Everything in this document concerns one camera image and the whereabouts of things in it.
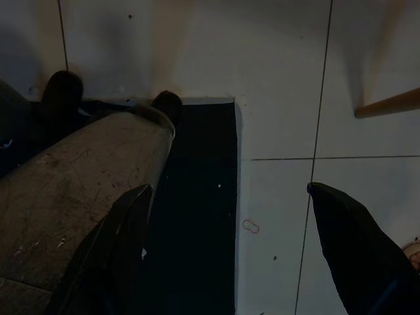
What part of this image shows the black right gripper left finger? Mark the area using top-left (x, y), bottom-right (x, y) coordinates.
top-left (45, 183), bottom-right (154, 315)

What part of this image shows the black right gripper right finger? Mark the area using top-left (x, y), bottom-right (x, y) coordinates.
top-left (306, 182), bottom-right (420, 315)

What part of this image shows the pale crumpled trash piece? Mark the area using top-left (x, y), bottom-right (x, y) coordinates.
top-left (402, 241), bottom-right (420, 272)

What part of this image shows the grey robot right leg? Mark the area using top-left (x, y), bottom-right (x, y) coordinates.
top-left (0, 104), bottom-right (176, 315)

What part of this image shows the dark blue floor mat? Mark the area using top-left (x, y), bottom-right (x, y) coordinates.
top-left (0, 96), bottom-right (243, 315)

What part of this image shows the orange rubber band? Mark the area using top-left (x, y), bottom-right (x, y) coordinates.
top-left (242, 219), bottom-right (261, 235)

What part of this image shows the wooden furniture leg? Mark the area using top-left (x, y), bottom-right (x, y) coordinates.
top-left (354, 87), bottom-right (420, 119)

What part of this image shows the black robot right foot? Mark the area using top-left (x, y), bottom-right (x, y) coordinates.
top-left (152, 91), bottom-right (183, 129)

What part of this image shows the black robot foot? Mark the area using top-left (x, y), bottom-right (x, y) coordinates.
top-left (152, 91), bottom-right (183, 129)
top-left (41, 70), bottom-right (84, 116)

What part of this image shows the black robot left foot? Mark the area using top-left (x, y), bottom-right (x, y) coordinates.
top-left (41, 70), bottom-right (84, 116)

